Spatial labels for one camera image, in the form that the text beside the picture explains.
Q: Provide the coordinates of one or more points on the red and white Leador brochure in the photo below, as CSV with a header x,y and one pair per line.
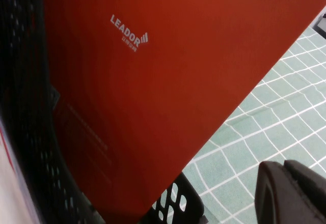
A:
x,y
152,94

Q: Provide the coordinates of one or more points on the black plastic book holder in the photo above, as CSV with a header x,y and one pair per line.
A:
x,y
25,81

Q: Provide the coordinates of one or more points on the green checked tablecloth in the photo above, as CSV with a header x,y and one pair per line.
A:
x,y
267,119

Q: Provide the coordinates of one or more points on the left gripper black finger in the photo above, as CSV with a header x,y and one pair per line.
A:
x,y
293,196

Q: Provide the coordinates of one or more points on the white magazine blue red print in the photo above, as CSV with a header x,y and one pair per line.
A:
x,y
10,196

